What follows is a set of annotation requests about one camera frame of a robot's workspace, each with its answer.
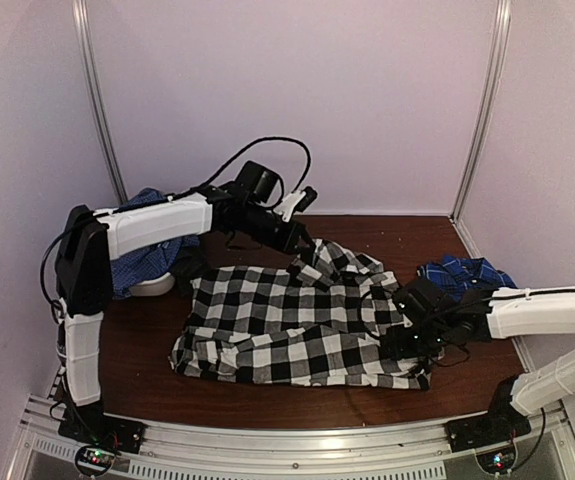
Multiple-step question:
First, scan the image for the left black cable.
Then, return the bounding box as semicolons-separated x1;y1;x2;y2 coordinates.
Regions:
186;135;313;201

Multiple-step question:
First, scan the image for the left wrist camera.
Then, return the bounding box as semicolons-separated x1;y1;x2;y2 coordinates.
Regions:
234;160;318;221

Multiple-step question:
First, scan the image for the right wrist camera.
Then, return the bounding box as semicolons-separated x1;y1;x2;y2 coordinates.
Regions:
393;277;455;326

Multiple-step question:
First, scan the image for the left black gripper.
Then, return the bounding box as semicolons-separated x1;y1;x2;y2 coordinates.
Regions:
240;203;316;255

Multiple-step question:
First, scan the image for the black white checkered shirt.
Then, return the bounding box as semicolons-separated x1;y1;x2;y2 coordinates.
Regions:
169;239;431;390

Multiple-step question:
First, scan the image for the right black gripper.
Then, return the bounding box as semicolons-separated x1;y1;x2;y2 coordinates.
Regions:
384;322;450;362

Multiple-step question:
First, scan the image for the left circuit board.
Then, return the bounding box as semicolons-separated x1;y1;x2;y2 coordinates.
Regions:
74;445;116;474

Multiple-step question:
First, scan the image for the folded blue plaid shirt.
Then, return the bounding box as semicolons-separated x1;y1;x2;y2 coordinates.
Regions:
417;254;516;302

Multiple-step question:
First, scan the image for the right aluminium frame post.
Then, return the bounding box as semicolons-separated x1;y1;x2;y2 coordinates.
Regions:
450;0;512;225

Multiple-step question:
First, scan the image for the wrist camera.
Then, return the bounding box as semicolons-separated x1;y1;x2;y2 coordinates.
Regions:
234;160;318;221
393;277;455;326

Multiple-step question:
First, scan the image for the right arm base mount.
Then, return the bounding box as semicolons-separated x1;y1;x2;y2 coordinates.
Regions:
445;413;531;453

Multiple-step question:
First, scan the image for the black pinstripe shirt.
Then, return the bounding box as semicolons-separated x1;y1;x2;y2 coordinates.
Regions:
169;247;209;297

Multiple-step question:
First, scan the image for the right circuit board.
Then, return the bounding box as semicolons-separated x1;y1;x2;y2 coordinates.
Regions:
476;449;517;475

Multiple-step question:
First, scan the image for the circuit board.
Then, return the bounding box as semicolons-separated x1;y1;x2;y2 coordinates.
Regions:
74;445;116;474
476;449;517;475

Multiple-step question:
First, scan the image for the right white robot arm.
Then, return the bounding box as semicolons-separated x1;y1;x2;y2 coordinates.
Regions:
379;278;575;442

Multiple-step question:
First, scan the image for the aluminium frame post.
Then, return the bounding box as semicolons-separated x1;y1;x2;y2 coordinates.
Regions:
450;0;512;225
72;0;128;203

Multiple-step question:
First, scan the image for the front aluminium rail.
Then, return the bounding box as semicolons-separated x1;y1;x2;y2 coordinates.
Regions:
8;391;575;480

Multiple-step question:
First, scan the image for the white tray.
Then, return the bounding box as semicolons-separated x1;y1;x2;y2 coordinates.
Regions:
128;273;176;297

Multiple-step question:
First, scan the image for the left aluminium frame post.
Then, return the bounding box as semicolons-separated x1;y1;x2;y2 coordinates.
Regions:
72;0;128;203

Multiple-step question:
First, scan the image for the crumpled blue dotted shirt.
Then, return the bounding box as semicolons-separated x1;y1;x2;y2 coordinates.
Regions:
109;187;203;301

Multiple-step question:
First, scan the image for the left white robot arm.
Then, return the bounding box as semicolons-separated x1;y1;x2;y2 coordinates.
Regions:
47;187;317;444

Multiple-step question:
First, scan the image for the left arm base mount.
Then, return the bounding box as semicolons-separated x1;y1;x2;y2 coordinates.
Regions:
58;407;146;454

